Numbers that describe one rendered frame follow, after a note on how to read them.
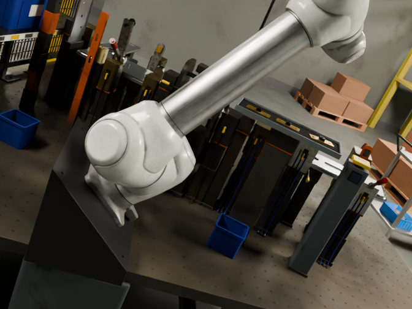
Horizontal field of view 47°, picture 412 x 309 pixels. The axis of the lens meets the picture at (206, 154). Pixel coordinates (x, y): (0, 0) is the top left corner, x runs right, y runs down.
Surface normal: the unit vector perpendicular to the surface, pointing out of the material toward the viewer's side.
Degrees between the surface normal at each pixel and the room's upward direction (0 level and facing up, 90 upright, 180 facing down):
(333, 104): 90
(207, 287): 0
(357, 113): 90
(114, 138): 73
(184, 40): 90
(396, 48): 90
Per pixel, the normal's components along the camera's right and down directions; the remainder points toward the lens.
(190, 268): 0.38, -0.85
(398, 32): 0.07, 0.43
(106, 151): -0.32, -0.14
